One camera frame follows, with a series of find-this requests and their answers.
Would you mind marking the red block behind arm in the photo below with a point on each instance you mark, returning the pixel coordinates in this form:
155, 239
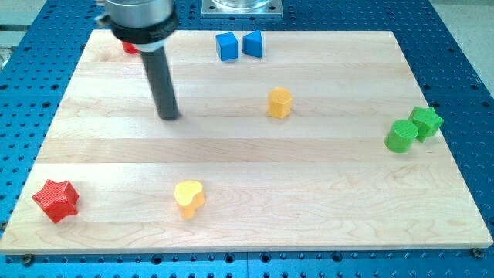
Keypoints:
129, 48

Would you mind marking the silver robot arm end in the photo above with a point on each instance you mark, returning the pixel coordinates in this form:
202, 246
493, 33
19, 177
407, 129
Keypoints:
143, 23

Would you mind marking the blue triangle block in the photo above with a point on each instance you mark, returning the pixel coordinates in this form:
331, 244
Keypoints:
252, 44

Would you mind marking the green star block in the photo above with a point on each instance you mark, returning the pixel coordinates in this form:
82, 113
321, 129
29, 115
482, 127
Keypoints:
426, 121

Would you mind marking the red star block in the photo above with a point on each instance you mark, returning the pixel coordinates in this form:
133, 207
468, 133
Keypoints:
57, 200

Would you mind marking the yellow hexagon block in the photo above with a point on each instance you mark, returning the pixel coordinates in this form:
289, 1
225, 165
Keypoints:
280, 102

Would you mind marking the wooden board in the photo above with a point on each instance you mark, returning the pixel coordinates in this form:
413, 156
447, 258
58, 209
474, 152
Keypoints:
319, 179

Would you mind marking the yellow heart block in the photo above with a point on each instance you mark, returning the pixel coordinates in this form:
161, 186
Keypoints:
189, 196

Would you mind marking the blue cube block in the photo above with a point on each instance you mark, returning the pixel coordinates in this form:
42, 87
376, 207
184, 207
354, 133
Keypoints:
227, 46

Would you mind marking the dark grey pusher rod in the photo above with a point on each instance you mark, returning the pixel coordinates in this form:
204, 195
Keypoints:
159, 79

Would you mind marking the green cylinder block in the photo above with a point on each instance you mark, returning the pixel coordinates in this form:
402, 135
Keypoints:
401, 136

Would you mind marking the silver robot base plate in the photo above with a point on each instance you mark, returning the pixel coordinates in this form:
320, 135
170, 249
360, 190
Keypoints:
212, 8

